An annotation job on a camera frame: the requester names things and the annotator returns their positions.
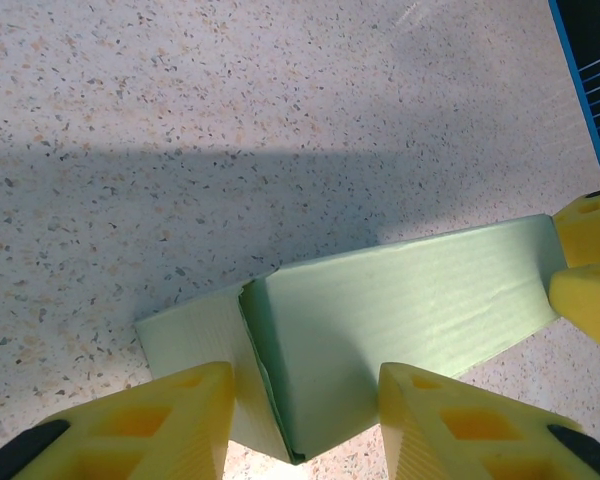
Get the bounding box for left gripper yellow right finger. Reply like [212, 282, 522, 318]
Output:
[378, 362, 600, 480]

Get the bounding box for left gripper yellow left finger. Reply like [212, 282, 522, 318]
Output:
[0, 360, 237, 480]

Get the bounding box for light green paper box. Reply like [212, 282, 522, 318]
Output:
[133, 213, 564, 466]

